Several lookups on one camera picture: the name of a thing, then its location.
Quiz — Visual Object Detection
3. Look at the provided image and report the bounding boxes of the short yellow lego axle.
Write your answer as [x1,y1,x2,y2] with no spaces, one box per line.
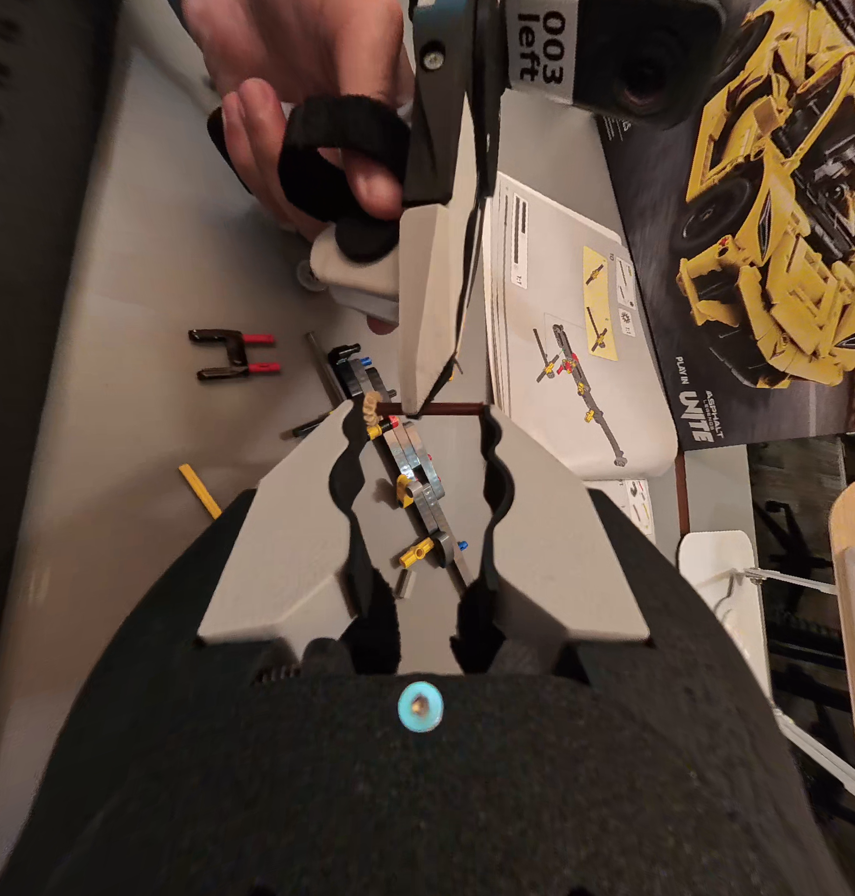
[177,461,224,521]

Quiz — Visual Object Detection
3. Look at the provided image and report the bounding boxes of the black lego fork red pins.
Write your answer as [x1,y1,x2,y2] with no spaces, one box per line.
[187,327,283,383]

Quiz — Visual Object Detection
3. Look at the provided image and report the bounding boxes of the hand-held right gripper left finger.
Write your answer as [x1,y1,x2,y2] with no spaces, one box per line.
[196,400,401,676]

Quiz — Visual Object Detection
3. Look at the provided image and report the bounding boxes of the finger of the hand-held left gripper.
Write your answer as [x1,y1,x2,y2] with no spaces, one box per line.
[397,91,488,415]
[443,188,501,384]

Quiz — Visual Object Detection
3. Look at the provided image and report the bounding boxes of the long grey lego beam assembly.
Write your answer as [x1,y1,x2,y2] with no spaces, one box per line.
[280,331,472,590]

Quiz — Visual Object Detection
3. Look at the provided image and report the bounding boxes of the brown lego axle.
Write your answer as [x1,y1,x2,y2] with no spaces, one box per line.
[371,400,486,418]

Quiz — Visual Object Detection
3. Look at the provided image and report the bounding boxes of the lego box yellow car picture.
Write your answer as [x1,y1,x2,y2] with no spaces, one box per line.
[596,0,855,450]

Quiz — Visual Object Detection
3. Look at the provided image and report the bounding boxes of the person's left hand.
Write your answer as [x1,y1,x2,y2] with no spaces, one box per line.
[181,0,416,336]

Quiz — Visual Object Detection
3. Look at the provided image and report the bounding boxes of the wooden board document stand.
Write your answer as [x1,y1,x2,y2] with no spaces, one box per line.
[675,472,855,831]

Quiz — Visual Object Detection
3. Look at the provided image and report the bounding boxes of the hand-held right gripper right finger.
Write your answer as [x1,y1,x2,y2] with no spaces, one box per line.
[456,400,651,676]

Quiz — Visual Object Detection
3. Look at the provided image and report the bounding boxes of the open lego instruction booklet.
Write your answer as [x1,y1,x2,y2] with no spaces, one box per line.
[482,171,682,543]

